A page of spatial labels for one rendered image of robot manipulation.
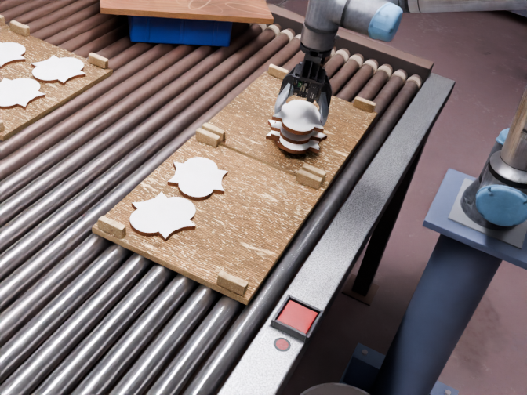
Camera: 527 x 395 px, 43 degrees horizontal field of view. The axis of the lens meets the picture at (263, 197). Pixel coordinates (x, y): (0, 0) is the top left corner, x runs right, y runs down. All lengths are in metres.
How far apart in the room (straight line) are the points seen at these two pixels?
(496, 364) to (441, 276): 0.89
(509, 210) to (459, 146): 2.27
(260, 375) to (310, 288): 0.24
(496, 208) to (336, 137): 0.46
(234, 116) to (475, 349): 1.40
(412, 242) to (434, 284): 1.14
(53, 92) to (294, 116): 0.61
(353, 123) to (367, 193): 0.27
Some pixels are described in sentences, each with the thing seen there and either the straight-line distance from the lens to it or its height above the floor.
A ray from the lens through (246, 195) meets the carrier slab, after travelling 1.47.
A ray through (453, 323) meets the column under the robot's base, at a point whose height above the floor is 0.54.
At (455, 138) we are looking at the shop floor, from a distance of 3.82.
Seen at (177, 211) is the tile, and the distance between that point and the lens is 1.39.
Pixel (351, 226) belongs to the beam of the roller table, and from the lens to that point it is 1.49.
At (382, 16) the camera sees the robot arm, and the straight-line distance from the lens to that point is 1.40.
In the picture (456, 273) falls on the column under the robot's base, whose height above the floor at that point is 0.71.
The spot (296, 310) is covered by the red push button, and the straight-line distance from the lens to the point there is 1.26.
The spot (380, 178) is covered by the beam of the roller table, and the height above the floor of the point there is 0.91.
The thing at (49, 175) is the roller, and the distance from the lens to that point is 1.51.
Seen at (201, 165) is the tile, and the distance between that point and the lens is 1.52.
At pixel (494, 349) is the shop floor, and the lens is 2.71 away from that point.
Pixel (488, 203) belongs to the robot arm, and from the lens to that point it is 1.51.
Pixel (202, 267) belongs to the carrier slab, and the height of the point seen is 0.94.
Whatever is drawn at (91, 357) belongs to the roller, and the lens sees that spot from 1.18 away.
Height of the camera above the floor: 1.85
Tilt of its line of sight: 38 degrees down
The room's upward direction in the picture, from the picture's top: 12 degrees clockwise
